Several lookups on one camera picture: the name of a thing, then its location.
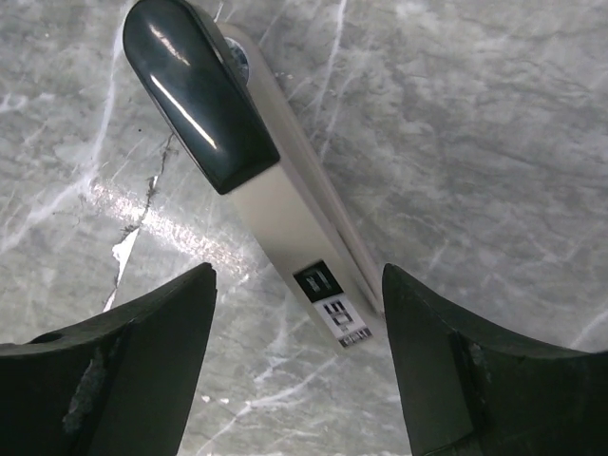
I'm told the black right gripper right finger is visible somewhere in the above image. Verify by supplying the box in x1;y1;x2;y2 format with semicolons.
382;264;607;455

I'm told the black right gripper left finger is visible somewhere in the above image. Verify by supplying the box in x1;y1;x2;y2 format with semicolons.
1;263;217;455

